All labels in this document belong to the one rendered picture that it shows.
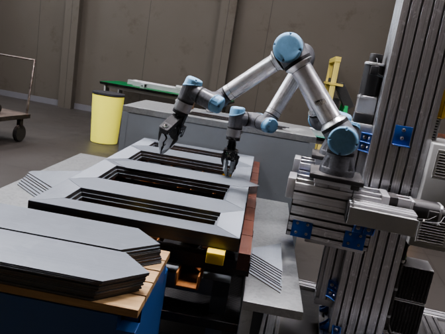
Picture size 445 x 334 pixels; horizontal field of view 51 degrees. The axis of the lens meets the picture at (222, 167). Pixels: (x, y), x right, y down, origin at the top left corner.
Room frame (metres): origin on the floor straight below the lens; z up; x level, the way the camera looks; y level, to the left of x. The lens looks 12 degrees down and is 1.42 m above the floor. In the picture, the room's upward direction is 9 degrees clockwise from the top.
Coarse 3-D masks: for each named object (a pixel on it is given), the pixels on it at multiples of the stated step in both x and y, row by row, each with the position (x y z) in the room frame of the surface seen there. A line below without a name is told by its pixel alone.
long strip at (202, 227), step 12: (60, 204) 1.55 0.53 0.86; (72, 204) 1.57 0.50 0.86; (84, 204) 1.59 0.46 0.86; (96, 204) 1.61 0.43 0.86; (120, 216) 1.53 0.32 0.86; (132, 216) 1.55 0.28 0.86; (144, 216) 1.56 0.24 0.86; (156, 216) 1.58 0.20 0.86; (192, 228) 1.52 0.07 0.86; (204, 228) 1.54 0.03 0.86; (216, 228) 1.56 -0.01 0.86
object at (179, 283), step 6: (204, 246) 1.83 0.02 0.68; (180, 264) 1.52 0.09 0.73; (180, 270) 1.52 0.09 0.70; (186, 270) 1.57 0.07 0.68; (192, 270) 1.58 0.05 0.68; (198, 270) 1.59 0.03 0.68; (180, 276) 1.52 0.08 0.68; (186, 276) 1.53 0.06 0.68; (192, 276) 1.53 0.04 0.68; (198, 276) 1.45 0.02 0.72; (180, 282) 1.48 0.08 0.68; (186, 282) 1.48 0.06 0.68; (192, 282) 1.49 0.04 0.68; (198, 282) 1.45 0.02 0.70; (192, 288) 1.45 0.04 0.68
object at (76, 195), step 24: (120, 168) 2.22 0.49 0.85; (216, 168) 2.63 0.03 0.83; (96, 192) 1.77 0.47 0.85; (216, 192) 2.18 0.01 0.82; (96, 216) 1.52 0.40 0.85; (168, 216) 1.74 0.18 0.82; (192, 216) 1.74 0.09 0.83; (216, 216) 1.74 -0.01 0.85; (192, 240) 1.50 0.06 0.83; (216, 240) 1.50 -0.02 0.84
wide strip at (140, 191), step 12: (72, 180) 1.85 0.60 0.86; (84, 180) 1.88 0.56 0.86; (96, 180) 1.91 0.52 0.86; (108, 180) 1.94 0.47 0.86; (108, 192) 1.77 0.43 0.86; (120, 192) 1.80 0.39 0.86; (132, 192) 1.82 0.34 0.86; (144, 192) 1.85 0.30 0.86; (156, 192) 1.88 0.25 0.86; (168, 192) 1.90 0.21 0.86; (180, 192) 1.93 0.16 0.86; (180, 204) 1.77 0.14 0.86; (192, 204) 1.79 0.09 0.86; (204, 204) 1.82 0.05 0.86; (216, 204) 1.84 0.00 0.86; (228, 204) 1.87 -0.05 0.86
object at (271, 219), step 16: (256, 208) 2.49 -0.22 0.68; (272, 208) 2.54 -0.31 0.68; (288, 208) 2.59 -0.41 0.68; (256, 224) 2.22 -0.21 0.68; (272, 224) 2.26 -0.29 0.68; (256, 240) 2.00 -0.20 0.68; (272, 240) 2.03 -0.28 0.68; (288, 240) 2.07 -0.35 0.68; (288, 256) 1.86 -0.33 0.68; (288, 272) 1.70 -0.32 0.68; (256, 288) 1.52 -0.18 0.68; (288, 288) 1.56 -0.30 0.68; (256, 304) 1.42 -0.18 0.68; (272, 304) 1.43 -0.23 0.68; (288, 304) 1.44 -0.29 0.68
